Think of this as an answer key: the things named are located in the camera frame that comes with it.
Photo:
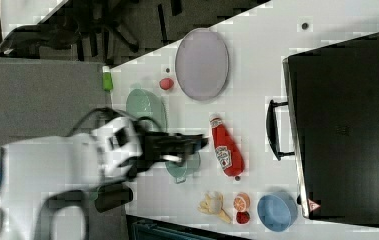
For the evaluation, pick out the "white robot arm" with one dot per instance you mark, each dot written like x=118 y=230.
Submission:
x=48 y=184

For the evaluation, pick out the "green mug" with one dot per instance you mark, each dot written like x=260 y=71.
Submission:
x=181 y=171

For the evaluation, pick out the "lilac round plate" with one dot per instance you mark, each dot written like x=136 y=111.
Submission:
x=202 y=64

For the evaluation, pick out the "red strawberry toy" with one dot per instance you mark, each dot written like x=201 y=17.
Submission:
x=166 y=83

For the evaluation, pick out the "blue bowl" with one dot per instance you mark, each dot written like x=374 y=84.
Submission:
x=277 y=211

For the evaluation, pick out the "green marker bottle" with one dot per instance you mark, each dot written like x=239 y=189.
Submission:
x=107 y=79

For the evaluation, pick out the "red ketchup bottle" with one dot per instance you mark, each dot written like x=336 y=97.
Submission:
x=226 y=150

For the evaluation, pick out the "yellow banana peel toy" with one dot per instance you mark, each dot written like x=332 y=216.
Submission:
x=212 y=204

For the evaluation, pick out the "black office chair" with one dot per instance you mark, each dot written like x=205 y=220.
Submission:
x=59 y=23

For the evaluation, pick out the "small red fruit toy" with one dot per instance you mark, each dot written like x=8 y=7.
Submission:
x=242 y=217

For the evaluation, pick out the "black toaster oven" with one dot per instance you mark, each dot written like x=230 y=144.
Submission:
x=332 y=96

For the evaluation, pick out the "orange slice toy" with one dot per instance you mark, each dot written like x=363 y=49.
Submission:
x=241 y=202

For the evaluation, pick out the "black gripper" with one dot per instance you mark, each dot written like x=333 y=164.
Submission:
x=161 y=147

